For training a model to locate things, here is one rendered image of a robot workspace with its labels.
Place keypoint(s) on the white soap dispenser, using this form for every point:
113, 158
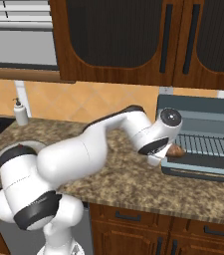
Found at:
20, 114

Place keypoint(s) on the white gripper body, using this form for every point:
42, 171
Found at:
155, 160

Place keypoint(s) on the red kebab skewer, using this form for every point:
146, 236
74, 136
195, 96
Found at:
20, 145

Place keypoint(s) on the grey round plate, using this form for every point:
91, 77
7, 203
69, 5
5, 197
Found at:
37, 145

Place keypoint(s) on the grey dishwasher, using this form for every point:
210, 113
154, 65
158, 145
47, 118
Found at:
20, 240

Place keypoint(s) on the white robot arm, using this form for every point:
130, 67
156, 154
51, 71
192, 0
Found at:
67, 159

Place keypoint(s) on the grey toaster oven door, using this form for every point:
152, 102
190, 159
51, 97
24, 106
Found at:
199, 167

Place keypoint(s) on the brown drawer front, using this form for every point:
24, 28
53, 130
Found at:
213, 232
130, 215

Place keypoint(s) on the brown baguette bread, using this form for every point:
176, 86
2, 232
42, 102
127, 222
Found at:
176, 151

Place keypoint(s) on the brown cupboard door dark glass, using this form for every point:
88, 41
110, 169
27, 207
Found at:
116, 36
213, 40

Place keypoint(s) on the grey toaster oven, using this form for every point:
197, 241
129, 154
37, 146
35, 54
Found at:
199, 113

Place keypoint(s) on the metal toaster oven rack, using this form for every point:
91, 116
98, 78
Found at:
206, 144

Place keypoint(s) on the brown lower cupboard door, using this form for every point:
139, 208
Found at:
206, 247
123, 240

